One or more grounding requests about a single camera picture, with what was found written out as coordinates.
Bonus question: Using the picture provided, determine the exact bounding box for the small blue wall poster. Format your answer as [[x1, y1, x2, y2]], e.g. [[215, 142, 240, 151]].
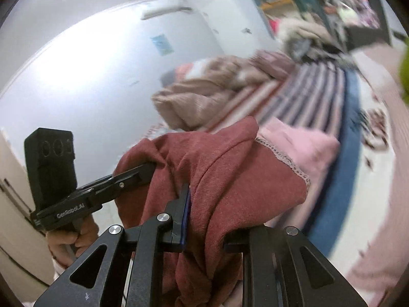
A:
[[150, 34, 175, 57]]

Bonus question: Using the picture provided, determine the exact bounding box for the pile of pale blankets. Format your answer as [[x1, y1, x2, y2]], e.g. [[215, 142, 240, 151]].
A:
[[276, 16, 346, 62]]

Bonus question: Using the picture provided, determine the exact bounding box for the white door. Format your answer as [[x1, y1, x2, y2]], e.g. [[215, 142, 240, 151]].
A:
[[198, 0, 279, 56]]

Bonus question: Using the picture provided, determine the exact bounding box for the white air conditioner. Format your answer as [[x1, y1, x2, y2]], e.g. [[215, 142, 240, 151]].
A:
[[141, 1, 194, 20]]

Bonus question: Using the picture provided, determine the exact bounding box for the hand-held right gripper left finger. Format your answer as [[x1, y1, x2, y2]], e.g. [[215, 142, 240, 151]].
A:
[[33, 184, 191, 307]]

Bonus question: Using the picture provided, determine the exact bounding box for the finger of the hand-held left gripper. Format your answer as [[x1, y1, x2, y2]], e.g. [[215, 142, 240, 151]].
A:
[[112, 162, 158, 196]]

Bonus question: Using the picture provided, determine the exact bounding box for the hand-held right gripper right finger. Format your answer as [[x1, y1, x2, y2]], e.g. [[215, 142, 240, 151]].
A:
[[223, 225, 368, 307]]

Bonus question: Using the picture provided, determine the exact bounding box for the green plush toy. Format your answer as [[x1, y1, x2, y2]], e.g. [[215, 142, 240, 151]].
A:
[[398, 43, 409, 99]]

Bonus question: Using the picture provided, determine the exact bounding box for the pink striped quilt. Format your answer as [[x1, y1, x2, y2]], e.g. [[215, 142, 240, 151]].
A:
[[152, 49, 298, 131]]

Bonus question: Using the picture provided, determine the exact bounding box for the dark bookshelf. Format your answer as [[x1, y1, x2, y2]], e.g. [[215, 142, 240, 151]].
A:
[[323, 0, 394, 52]]

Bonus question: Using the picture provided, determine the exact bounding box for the beige wardrobe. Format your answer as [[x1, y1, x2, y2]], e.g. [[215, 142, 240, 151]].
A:
[[0, 130, 55, 286]]

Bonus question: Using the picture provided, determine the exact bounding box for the red garment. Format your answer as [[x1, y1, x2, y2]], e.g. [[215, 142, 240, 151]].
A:
[[113, 117, 311, 307]]

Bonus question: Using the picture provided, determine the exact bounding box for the pink small cloth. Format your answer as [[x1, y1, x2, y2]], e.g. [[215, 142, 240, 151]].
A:
[[256, 118, 341, 228]]

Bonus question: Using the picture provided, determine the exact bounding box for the yellow topped shelf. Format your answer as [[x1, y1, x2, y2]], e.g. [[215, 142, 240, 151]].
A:
[[260, 0, 296, 13]]

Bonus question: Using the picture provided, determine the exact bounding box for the person's left hand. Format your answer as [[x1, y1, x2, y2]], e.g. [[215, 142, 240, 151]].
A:
[[46, 219, 100, 269]]

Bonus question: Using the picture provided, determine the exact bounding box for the large beige pillow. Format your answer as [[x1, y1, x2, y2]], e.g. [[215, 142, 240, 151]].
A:
[[351, 43, 409, 298]]

